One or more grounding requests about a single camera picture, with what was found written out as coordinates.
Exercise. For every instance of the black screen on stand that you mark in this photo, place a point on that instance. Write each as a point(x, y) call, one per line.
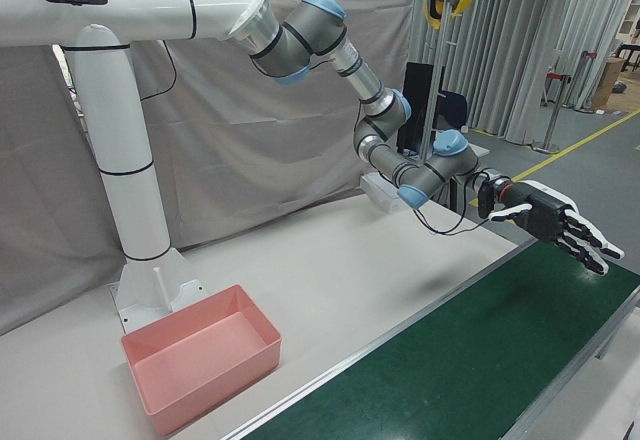
point(417, 90)

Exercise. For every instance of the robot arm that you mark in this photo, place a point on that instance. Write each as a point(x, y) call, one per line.
point(300, 40)

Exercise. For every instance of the silver stanchion post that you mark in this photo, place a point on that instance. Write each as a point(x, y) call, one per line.
point(555, 110)
point(586, 85)

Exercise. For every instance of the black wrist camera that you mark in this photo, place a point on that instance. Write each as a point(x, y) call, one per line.
point(486, 202)

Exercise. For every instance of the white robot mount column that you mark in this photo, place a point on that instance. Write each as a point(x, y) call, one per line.
point(125, 160)

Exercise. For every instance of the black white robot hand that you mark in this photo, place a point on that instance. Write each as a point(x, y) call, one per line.
point(547, 215)

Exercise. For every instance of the grey fabric curtain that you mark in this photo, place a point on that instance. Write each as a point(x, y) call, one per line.
point(250, 150)

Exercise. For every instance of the green conveyor belt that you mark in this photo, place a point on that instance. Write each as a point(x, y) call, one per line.
point(450, 370)

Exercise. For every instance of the pink plastic basket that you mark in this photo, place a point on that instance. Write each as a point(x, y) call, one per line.
point(165, 395)

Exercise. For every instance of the cardboard box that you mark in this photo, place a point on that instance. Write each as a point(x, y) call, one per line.
point(607, 80)

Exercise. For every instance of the white box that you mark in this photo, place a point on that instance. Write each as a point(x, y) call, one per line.
point(377, 192)

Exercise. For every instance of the dark blue chair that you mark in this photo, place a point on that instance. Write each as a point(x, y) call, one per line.
point(452, 110)

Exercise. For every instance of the grey pleated curtain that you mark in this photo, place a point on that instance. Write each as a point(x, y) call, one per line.
point(500, 60)

